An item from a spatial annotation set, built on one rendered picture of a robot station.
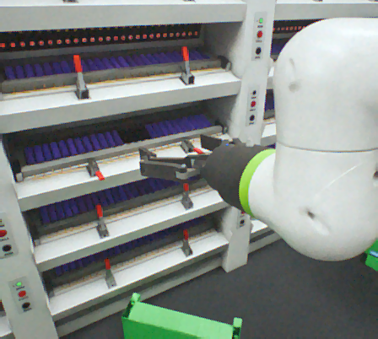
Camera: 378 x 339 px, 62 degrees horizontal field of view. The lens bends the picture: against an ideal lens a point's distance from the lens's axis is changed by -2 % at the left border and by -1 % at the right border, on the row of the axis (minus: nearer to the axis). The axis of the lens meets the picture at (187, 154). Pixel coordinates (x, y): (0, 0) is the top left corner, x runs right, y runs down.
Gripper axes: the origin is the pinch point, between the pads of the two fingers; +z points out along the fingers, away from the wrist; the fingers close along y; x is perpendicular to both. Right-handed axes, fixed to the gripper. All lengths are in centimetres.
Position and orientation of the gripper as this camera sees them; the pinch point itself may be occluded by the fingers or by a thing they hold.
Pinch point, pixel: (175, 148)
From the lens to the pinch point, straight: 62.8
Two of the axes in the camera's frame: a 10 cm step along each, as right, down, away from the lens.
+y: 8.7, -2.2, 4.4
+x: -1.0, -9.6, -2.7
